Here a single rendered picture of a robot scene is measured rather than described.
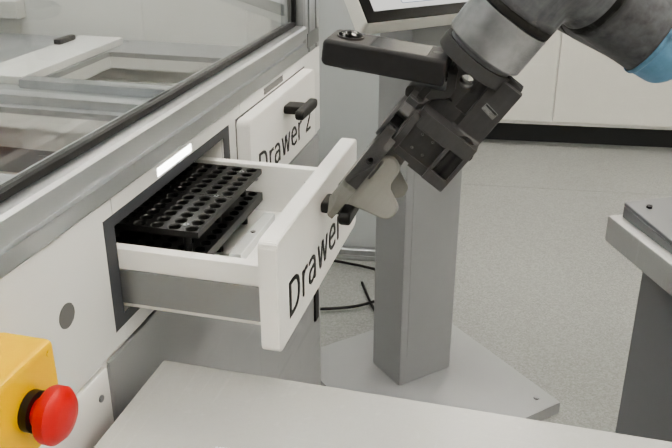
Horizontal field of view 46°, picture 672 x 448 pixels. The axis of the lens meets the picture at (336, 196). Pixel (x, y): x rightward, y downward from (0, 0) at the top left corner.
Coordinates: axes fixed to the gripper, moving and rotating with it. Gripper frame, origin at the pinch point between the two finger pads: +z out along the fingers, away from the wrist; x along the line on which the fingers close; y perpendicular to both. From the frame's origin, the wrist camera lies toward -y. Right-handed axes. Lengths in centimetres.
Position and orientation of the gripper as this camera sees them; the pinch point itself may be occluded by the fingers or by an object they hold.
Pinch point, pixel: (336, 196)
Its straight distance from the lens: 78.4
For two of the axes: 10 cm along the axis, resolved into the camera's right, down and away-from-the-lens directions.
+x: 2.6, -3.7, 8.9
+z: -5.6, 7.0, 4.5
